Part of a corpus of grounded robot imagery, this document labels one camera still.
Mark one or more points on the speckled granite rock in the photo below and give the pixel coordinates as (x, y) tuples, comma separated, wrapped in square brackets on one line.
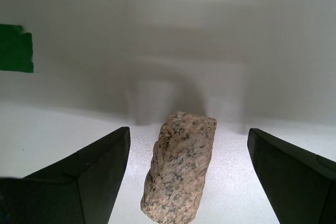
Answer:
[(178, 171)]

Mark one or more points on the green tape square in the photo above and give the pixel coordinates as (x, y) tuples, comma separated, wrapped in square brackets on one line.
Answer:
[(15, 51)]

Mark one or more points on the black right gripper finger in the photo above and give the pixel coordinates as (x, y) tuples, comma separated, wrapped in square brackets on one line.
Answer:
[(302, 190), (65, 195)]

